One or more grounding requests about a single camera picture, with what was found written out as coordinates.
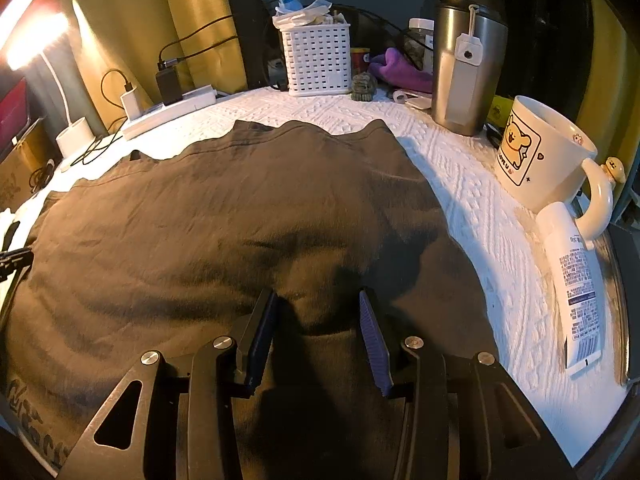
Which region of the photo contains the black coiled charging cable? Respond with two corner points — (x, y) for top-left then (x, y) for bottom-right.
(69, 68), (136, 168)

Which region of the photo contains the yellow curtain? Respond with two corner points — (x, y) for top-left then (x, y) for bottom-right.
(58, 0), (247, 126)

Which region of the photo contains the tablet with red screen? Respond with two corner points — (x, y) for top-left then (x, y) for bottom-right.
(0, 78), (30, 151)

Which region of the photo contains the bundled black cable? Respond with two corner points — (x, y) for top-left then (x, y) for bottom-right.
(27, 159), (58, 195)

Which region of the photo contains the small grey figurine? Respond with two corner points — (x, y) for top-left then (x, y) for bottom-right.
(350, 72), (378, 102)

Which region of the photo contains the black charger plug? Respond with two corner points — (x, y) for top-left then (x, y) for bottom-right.
(155, 58), (182, 106)

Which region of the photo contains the clear jar white lid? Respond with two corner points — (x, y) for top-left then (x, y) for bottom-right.
(405, 18), (435, 74)

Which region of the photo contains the white cream tube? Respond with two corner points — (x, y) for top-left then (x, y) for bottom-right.
(536, 202), (602, 376)

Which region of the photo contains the dark brown t-shirt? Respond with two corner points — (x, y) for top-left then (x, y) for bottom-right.
(1, 120), (497, 479)

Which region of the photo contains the black strap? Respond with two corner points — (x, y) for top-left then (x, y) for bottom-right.
(0, 220), (22, 252)

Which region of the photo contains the white textured bed cover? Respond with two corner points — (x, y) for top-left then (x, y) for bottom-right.
(0, 84), (629, 466)

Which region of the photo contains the white perforated plastic basket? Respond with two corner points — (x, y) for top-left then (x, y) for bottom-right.
(272, 0), (352, 96)

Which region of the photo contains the brown cardboard box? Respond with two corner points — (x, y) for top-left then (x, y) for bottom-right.
(0, 118), (62, 211)

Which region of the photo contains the white charger plug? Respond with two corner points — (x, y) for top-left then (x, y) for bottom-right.
(120, 82), (143, 122)

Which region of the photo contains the white desk lamp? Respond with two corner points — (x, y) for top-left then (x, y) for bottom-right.
(6, 10), (104, 160)

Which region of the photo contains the white cartoon mug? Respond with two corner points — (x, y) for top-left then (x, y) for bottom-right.
(495, 96), (626, 242)

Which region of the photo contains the stainless steel tumbler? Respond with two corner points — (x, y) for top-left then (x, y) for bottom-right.
(432, 0), (508, 136)

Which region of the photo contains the white power strip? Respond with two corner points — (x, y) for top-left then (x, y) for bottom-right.
(120, 86), (217, 141)

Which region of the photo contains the purple cloth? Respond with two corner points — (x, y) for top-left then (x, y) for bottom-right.
(369, 48), (433, 93)

